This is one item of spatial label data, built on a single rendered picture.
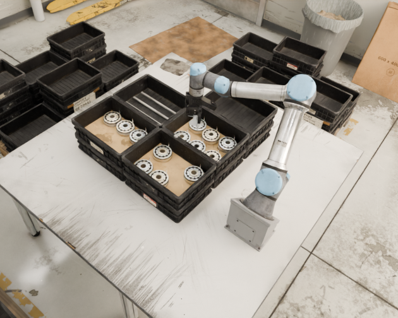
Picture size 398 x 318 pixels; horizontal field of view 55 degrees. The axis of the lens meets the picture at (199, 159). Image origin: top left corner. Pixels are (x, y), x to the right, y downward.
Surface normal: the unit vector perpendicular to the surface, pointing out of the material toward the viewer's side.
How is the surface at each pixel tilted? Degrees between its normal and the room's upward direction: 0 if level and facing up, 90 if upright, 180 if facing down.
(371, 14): 90
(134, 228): 0
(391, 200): 0
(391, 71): 74
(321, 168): 0
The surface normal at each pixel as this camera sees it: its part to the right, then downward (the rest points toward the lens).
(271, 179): -0.36, 0.10
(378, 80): -0.56, 0.34
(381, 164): 0.07, -0.66
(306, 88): -0.27, -0.15
